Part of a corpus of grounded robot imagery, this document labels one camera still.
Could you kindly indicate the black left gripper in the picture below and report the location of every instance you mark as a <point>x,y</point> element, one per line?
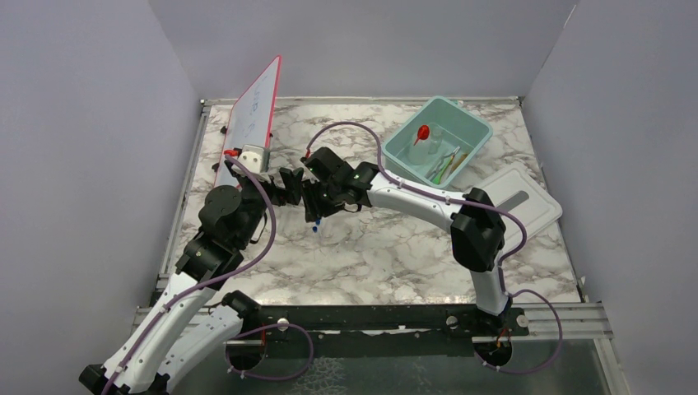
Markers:
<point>292,192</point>

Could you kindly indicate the teal plastic bin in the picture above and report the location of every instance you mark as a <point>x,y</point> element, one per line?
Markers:
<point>457,126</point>

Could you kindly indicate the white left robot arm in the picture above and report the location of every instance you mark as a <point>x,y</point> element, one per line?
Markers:
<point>237,231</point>

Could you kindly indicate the red yellow green stick bundle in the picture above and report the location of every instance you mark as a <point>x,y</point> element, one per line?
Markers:
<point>446,173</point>

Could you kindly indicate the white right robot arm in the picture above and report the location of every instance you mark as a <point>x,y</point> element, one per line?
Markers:
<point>475,226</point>

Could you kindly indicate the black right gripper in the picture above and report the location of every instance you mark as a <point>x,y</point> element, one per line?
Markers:
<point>313,210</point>

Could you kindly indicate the aluminium frame rail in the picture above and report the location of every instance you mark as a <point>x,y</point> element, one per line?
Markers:
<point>579,321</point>

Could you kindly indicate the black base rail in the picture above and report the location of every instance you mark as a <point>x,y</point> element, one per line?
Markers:
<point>362,331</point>

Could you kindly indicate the tan bristle test tube brush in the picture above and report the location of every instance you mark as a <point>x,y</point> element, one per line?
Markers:
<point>458,162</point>

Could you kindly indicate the white bin lid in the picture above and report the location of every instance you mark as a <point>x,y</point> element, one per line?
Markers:
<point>513,190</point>

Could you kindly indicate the red pipette in bin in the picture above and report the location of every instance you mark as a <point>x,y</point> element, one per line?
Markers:
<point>422,134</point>

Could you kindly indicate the pink framed whiteboard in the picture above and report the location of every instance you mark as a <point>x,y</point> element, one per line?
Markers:
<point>251,118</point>

